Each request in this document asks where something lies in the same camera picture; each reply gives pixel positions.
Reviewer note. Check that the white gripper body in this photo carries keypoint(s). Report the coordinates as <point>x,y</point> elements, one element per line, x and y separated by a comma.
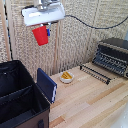
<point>42,15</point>

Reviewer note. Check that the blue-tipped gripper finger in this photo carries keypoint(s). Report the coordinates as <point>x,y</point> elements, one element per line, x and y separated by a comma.
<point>48,31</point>

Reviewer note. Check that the red plastic cup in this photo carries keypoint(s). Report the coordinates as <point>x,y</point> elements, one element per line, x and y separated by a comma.
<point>40,35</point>

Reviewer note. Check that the black fabric storage box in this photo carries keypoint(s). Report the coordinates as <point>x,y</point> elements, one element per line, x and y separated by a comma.
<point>19,96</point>

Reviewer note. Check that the beige woven folding screen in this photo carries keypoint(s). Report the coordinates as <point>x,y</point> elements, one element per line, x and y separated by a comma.
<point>76,43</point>

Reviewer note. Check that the white bowl with yellow food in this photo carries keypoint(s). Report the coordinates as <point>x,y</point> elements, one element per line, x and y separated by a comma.
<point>67,76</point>

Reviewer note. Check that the blue upright panel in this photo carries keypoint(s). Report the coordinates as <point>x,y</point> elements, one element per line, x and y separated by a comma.
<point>45,84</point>

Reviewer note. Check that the black toaster oven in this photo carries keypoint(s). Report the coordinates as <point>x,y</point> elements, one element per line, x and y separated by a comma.
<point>113,56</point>

